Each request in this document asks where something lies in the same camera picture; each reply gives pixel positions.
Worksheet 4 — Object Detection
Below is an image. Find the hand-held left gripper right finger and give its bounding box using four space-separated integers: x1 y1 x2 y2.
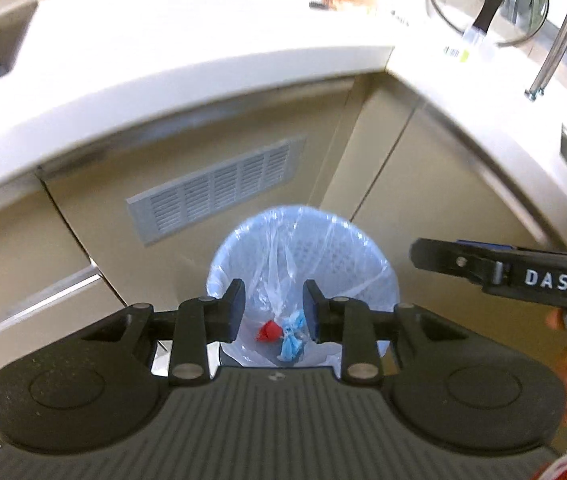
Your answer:
302 279 470 386

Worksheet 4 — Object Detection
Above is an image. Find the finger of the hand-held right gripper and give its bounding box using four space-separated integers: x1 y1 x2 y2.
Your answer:
410 237 515 289

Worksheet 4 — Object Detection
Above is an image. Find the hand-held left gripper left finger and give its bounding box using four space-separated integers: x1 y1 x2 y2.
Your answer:
83 279 247 387

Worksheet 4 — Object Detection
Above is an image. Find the white mesh trash bin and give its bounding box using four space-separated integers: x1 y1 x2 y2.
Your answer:
206 205 400 367

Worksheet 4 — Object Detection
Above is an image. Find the clear plastic bin liner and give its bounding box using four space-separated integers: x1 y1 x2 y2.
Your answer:
206 205 400 367

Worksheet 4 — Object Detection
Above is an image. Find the blue crumpled wrapper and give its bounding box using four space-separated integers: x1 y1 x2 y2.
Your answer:
276 310 309 362

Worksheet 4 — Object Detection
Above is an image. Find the red crumpled wrapper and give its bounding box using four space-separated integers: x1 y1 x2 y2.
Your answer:
256 322 283 344

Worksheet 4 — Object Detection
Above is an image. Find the beige plain cabinet door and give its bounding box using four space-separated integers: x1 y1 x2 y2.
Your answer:
353 102 559 311

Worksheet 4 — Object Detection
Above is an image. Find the grey cabinet vent grille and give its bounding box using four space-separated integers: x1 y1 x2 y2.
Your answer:
126 135 308 247

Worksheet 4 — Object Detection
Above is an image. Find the beige cabinet door with vent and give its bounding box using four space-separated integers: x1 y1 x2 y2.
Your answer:
36 76 360 311

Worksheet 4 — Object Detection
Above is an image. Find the beige drawer front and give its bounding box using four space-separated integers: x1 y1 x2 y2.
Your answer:
0 180 101 331

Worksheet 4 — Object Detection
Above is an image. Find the glass pot lid black handle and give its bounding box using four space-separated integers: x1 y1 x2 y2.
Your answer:
426 0 550 49

